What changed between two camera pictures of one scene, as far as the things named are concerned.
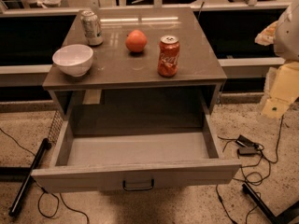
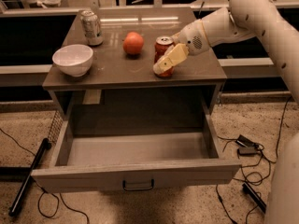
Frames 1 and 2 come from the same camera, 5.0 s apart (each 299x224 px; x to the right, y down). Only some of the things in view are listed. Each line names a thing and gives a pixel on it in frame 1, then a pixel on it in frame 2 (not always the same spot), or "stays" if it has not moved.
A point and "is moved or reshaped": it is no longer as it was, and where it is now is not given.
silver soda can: x=91 y=25 stays
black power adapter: x=246 y=146 stays
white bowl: x=74 y=60 stays
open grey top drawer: x=105 y=145 stays
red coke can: x=168 y=56 is moved or reshaped
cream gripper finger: x=284 y=89 -> x=191 y=39
